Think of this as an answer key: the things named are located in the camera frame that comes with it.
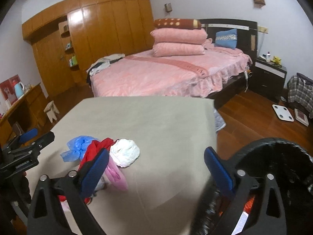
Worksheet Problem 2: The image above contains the blue plastic bag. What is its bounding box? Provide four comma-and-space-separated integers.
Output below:
60, 136, 97, 162

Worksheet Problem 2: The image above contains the red cloth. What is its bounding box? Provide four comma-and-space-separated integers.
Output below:
58, 137, 118, 205

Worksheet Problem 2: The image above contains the white paper ball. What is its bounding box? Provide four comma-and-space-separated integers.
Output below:
109, 138, 140, 168

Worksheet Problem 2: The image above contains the orange trash in bin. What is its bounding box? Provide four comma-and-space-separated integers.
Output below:
219, 195, 256, 216

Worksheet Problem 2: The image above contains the black trash bin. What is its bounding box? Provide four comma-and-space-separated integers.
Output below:
190, 138, 312, 234

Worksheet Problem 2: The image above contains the wooden desk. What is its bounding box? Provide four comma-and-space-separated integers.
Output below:
1, 84, 48, 146

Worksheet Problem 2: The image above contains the small white stool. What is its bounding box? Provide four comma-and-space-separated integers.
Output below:
44, 101, 60, 123

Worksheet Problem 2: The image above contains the light blue kettle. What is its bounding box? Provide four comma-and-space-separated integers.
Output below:
14, 82, 24, 99

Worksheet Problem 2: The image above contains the red box on desk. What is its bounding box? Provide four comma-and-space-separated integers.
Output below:
1, 74, 21, 105

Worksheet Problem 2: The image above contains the pink cloth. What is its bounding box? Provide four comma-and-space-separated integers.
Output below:
104, 156, 128, 192

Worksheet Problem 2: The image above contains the clothes pile on bed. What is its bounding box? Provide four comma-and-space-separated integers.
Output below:
86, 54, 125, 85

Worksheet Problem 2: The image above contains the wooden wardrobe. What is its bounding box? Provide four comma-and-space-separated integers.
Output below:
22, 0, 153, 97

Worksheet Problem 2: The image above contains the framed picture on floor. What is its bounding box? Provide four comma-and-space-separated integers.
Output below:
294, 108, 309, 127

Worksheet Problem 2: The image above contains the white bathroom scale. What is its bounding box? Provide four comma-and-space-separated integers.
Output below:
272, 104, 294, 122

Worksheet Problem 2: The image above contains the pink bed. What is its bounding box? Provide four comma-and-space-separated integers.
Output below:
90, 47, 252, 98

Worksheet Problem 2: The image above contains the plaid clothes pile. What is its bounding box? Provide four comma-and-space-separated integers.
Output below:
288, 73, 312, 119

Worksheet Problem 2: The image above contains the black nightstand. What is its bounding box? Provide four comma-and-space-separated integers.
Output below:
249, 57, 287, 103

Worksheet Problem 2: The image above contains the lower pink pillow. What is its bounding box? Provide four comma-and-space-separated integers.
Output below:
152, 42, 205, 57

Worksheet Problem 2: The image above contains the yellow toy on nightstand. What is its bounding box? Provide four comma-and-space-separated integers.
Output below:
272, 56, 282, 66

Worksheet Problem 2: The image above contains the white bottle on nightstand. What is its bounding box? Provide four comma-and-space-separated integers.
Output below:
266, 52, 271, 63

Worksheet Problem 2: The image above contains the brown dotted bolster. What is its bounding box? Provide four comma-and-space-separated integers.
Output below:
154, 18, 202, 30

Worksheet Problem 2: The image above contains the blue cushion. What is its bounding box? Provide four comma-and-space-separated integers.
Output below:
214, 29, 238, 49

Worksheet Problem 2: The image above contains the black headboard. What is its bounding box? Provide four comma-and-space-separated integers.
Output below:
199, 19, 258, 62

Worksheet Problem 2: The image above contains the wall lamp left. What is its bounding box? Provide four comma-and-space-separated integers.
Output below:
164, 3, 172, 13

